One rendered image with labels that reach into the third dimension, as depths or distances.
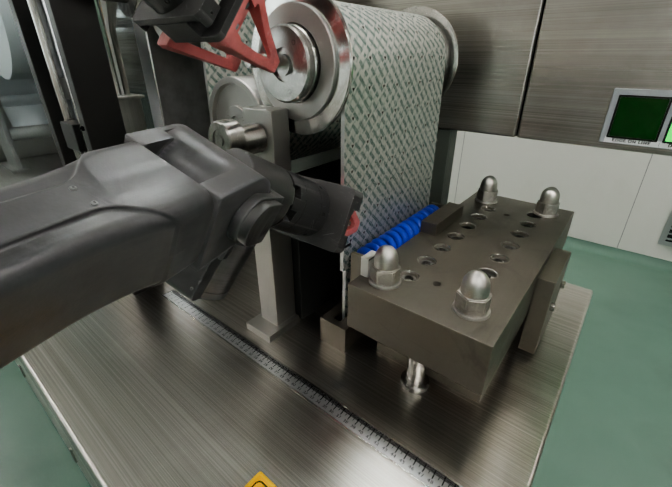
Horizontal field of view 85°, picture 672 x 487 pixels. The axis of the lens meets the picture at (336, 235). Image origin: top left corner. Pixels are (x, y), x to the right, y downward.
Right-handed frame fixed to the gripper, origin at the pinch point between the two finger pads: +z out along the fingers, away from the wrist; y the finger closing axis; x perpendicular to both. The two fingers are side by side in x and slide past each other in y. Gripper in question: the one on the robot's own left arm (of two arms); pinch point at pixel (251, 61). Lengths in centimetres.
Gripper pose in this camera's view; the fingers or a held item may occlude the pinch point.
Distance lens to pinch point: 42.8
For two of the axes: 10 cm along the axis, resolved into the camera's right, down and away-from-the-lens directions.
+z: 4.7, 3.0, 8.3
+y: 7.9, 2.7, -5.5
